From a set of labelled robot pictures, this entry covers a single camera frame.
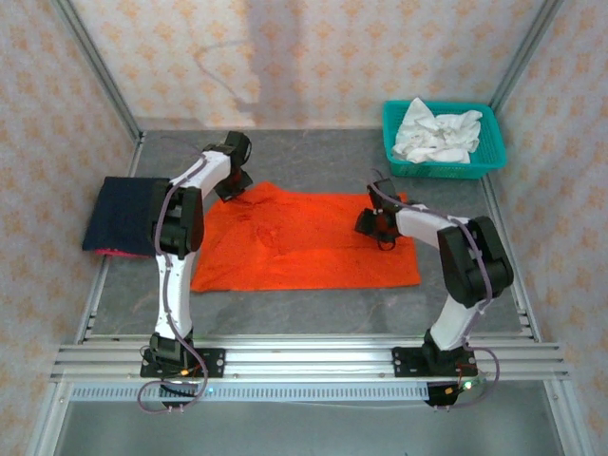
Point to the pink folded t-shirt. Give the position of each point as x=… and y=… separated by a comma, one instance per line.
x=119, y=253

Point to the teal plastic basket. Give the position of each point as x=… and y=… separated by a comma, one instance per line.
x=489, y=142

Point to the navy folded t-shirt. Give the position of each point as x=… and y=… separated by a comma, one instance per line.
x=119, y=214

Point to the aluminium frame post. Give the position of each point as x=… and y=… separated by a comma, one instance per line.
x=95, y=66
x=525, y=52

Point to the white crumpled t-shirt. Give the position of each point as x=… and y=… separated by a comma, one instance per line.
x=437, y=138

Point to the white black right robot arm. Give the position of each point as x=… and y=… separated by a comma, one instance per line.
x=470, y=266

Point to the orange t-shirt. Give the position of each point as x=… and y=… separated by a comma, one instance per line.
x=323, y=237

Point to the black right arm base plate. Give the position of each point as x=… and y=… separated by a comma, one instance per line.
x=406, y=363

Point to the aluminium mounting rail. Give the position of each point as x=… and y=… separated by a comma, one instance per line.
x=309, y=358

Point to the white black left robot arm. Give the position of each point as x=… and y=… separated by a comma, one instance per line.
x=176, y=285

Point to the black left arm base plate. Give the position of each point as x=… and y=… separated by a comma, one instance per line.
x=211, y=363

